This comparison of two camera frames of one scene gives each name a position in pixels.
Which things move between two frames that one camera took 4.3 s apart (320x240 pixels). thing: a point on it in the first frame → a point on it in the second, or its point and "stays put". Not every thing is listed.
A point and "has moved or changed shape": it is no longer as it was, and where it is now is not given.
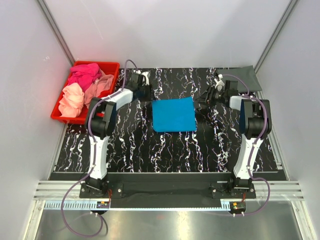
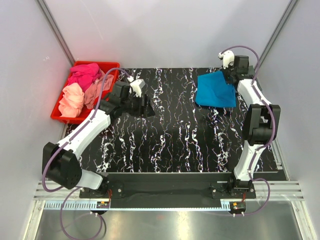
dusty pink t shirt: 102,83 stays put
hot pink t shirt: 84,75 stays put
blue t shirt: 176,114 has moved or changed shape
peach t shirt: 72,101 stays put
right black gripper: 207,96 → 225,70
